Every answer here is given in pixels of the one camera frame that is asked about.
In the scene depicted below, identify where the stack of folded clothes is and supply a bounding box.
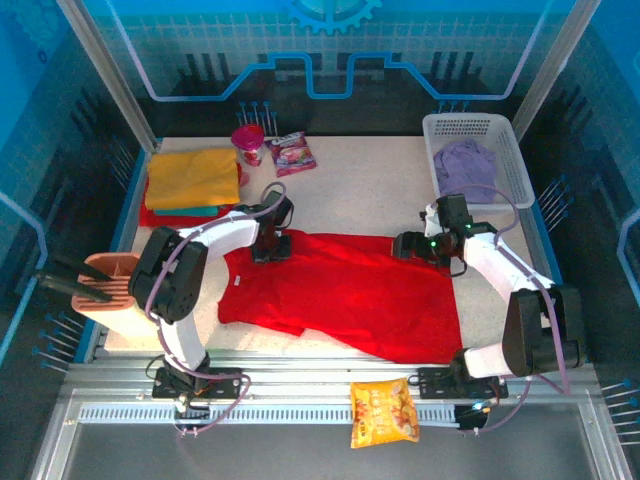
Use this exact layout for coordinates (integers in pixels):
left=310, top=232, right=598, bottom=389
left=138, top=164, right=251, bottom=230

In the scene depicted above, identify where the purple snack bag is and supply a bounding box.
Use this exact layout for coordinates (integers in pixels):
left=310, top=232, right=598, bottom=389
left=263, top=131, right=319, bottom=179

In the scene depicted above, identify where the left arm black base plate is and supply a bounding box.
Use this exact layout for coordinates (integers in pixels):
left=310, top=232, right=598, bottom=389
left=151, top=367, right=250, bottom=400

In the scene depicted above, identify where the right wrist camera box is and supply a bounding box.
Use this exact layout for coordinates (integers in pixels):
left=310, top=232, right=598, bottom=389
left=418, top=202, right=441, bottom=236

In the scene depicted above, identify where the red t-shirt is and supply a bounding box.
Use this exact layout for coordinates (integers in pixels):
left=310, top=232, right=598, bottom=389
left=217, top=228, right=464, bottom=365

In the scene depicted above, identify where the white plastic basket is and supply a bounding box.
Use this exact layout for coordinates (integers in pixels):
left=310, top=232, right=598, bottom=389
left=422, top=112, right=535, bottom=211

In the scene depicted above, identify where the yellow folded t-shirt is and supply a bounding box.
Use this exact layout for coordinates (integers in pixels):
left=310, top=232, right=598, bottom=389
left=144, top=148, right=242, bottom=211

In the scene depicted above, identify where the teal folded t-shirt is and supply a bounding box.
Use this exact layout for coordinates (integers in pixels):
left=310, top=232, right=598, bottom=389
left=152, top=203, right=221, bottom=217

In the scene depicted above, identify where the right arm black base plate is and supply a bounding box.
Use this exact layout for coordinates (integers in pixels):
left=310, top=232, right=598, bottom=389
left=417, top=367, right=509, bottom=400

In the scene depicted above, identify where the aluminium table frame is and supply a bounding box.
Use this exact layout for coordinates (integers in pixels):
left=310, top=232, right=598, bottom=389
left=29, top=349, right=636, bottom=480

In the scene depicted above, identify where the pink plastic cup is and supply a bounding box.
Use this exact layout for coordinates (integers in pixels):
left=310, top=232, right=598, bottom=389
left=230, top=124, right=266, bottom=169

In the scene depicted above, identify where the thick black utensil handle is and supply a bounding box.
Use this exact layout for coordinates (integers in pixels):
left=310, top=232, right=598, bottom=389
left=33, top=272, right=115, bottom=304

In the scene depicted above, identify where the yellow chips bag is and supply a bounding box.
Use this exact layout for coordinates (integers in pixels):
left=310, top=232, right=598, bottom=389
left=348, top=378, right=421, bottom=450

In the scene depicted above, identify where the purple t-shirt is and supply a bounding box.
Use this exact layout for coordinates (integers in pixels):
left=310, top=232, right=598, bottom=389
left=432, top=138, right=499, bottom=205

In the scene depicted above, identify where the slotted grey cable duct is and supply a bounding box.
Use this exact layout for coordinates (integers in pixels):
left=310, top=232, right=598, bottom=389
left=78, top=405, right=461, bottom=426

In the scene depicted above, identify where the terracotta utensil holder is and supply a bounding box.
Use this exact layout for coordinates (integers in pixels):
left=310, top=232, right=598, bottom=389
left=71, top=252, right=161, bottom=336

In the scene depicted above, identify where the aluminium frame post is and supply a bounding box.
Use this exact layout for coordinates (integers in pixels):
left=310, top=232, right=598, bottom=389
left=512, top=0, right=601, bottom=144
left=55, top=0, right=164, bottom=154

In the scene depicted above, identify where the thin black utensil handle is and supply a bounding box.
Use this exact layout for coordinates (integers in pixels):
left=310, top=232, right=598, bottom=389
left=51, top=256, right=115, bottom=284

